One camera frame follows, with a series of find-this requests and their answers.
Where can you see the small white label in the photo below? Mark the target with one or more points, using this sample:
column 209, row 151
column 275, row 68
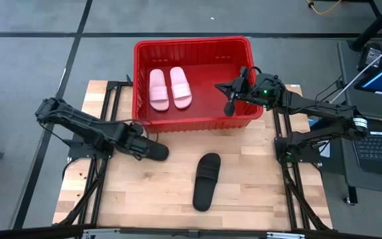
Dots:
column 295, row 86

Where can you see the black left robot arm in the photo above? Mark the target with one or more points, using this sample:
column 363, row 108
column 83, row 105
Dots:
column 78, row 121

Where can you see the red plastic bin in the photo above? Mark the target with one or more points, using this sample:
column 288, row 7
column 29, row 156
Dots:
column 207, row 109

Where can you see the dark grey desk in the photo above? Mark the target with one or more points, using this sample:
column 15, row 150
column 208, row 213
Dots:
column 376, row 186

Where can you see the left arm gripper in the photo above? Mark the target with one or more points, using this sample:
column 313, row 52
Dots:
column 133, row 141

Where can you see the thin white rod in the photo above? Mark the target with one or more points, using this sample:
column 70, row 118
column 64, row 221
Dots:
column 381, row 56

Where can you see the long black frame beam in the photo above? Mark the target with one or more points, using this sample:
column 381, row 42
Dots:
column 28, row 232

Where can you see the thick black pole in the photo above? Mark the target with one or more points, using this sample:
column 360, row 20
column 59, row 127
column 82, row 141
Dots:
column 373, row 28

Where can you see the pale pink slide sandal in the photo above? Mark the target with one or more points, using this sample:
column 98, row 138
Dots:
column 159, row 93
column 181, row 89

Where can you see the silver metal bracket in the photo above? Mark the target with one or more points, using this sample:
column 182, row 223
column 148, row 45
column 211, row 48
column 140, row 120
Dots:
column 99, row 234
column 285, row 235

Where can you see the black slide sandal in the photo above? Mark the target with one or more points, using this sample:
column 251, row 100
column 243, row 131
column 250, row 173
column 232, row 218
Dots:
column 206, row 186
column 159, row 152

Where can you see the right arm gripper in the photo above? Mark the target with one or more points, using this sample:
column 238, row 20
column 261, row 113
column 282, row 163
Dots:
column 267, row 91

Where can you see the white and blue flat device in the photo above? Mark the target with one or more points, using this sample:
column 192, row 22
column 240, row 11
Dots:
column 326, row 151

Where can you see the black keyboard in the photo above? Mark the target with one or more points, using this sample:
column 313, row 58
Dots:
column 380, row 152

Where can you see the black aluminium table frame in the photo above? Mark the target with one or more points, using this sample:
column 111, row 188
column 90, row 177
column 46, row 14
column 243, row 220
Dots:
column 279, row 116
column 111, row 84

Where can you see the black power brick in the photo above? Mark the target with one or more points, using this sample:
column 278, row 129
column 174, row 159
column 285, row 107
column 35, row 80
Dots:
column 371, row 54

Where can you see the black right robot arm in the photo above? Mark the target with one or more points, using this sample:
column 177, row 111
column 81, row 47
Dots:
column 323, row 110

